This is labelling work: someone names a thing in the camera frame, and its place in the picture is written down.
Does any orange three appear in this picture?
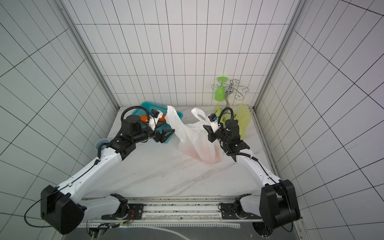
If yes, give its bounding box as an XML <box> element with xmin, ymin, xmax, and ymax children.
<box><xmin>159</xmin><ymin>115</ymin><xmax>166</xmax><ymax>122</ymax></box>

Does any light blue cup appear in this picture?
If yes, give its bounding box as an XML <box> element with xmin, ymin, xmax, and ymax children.
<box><xmin>95</xmin><ymin>138</ymin><xmax>110</xmax><ymax>150</ymax></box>

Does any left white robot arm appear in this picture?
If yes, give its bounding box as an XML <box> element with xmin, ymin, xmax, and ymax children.
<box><xmin>41</xmin><ymin>115</ymin><xmax>175</xmax><ymax>235</ymax></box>

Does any white printed plastic bag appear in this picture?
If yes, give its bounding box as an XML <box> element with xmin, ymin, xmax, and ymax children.
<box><xmin>165</xmin><ymin>106</ymin><xmax>223</xmax><ymax>165</ymax></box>

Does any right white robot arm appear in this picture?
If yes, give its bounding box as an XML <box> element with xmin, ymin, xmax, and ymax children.
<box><xmin>204</xmin><ymin>114</ymin><xmax>301</xmax><ymax>231</ymax></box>

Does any aluminium mounting rail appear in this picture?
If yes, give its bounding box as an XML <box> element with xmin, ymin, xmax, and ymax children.
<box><xmin>59</xmin><ymin>196</ymin><xmax>304</xmax><ymax>229</ymax></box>

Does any teal plastic basket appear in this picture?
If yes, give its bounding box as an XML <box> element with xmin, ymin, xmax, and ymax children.
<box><xmin>121</xmin><ymin>102</ymin><xmax>173</xmax><ymax>143</ymax></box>

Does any green plastic wine glass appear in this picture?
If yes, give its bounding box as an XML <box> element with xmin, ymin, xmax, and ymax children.
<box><xmin>215</xmin><ymin>76</ymin><xmax>229</xmax><ymax>102</ymax></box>

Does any green plastic bag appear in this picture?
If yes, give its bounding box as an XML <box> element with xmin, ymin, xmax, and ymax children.
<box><xmin>214</xmin><ymin>104</ymin><xmax>251</xmax><ymax>140</ymax></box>

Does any chrome glass holder stand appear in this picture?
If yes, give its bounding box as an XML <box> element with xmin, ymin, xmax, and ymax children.
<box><xmin>211</xmin><ymin>79</ymin><xmax>250</xmax><ymax>107</ymax></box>

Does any orange one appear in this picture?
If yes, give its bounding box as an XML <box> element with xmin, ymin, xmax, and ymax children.
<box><xmin>141</xmin><ymin>116</ymin><xmax>150</xmax><ymax>124</ymax></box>

